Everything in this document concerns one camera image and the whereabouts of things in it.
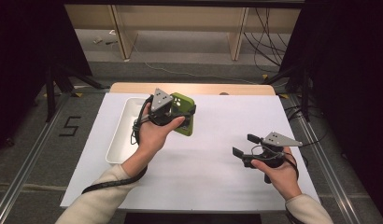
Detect left hand-held gripper cable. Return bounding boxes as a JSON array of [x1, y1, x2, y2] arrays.
[[81, 94, 149, 195]]

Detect metal floor rail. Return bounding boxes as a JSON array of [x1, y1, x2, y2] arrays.
[[287, 92, 363, 224], [0, 92, 72, 224]]

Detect person's left hand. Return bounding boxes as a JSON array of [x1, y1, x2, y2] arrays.
[[135, 117, 186, 162]]

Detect black metal stand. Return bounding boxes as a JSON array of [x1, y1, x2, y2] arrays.
[[262, 64, 313, 123], [44, 63, 111, 123]]

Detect black curtain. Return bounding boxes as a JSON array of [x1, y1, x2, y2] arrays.
[[279, 0, 383, 216], [0, 0, 93, 152]]

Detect white table sheet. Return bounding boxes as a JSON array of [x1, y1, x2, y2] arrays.
[[60, 92, 321, 213]]

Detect white plastic storage box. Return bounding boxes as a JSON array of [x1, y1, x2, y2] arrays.
[[105, 97, 150, 165]]

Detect black hanging cables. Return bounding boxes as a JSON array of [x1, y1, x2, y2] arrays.
[[244, 7, 289, 74]]

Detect right hand-held gripper cable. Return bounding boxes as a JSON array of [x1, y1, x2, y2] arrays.
[[250, 144, 301, 181]]

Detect black floor cables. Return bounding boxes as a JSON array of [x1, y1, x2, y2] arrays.
[[284, 104, 330, 148]]

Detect green cartoon phone case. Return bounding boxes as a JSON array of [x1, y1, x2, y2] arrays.
[[170, 91, 196, 137]]

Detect beige wooden shelf unit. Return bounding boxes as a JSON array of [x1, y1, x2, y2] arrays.
[[64, 3, 303, 62]]

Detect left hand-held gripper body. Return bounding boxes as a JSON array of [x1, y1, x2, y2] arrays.
[[148, 88, 181, 126]]

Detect hand-held gripper cable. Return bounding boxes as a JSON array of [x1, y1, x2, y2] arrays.
[[81, 94, 149, 195], [250, 144, 301, 181]]

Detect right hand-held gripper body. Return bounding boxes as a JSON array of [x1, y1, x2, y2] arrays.
[[242, 131, 304, 169]]

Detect person's right hand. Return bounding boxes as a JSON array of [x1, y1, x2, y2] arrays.
[[250, 147, 303, 202]]

